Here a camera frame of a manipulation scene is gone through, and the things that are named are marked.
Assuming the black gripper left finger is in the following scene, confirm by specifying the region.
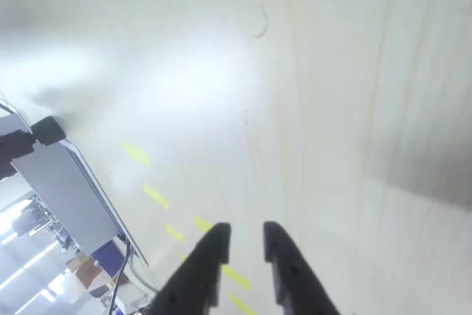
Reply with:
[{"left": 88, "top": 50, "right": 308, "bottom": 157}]
[{"left": 147, "top": 222, "right": 232, "bottom": 315}]

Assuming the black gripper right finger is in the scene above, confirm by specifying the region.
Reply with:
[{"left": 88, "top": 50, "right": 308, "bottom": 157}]
[{"left": 263, "top": 221, "right": 340, "bottom": 315}]

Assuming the grey flat panel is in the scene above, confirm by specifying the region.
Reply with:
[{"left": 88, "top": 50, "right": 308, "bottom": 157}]
[{"left": 10, "top": 113, "right": 150, "bottom": 268}]

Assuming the black clamp mount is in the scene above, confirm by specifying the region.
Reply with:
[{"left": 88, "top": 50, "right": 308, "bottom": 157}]
[{"left": 0, "top": 115, "right": 68, "bottom": 180}]

